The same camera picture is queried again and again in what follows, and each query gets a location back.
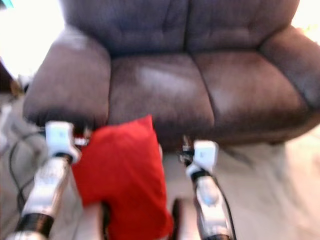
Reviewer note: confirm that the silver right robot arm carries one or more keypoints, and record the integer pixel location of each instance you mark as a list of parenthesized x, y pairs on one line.
[(210, 205)]

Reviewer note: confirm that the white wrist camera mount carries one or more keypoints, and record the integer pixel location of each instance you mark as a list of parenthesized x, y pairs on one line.
[(204, 155), (61, 137)]

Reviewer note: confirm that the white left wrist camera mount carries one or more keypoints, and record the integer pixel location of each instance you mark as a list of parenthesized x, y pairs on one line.
[(61, 137)]

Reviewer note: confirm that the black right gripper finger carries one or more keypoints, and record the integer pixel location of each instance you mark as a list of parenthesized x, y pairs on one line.
[(185, 142)]

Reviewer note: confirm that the silver right robot leg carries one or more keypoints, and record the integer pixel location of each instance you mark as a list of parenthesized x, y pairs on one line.
[(182, 220)]

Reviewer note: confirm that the dark wooden door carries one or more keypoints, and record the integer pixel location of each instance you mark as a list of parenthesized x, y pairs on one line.
[(4, 80)]

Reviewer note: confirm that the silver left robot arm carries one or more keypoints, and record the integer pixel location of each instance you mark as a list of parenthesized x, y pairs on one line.
[(47, 195)]

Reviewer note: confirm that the brown two-seat sofa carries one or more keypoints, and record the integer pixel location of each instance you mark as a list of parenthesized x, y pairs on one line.
[(180, 90)]

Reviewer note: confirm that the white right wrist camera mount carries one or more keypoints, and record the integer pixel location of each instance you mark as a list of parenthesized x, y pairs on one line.
[(204, 155)]

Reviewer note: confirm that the green plastic stool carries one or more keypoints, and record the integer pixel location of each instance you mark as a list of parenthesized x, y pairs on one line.
[(5, 3)]

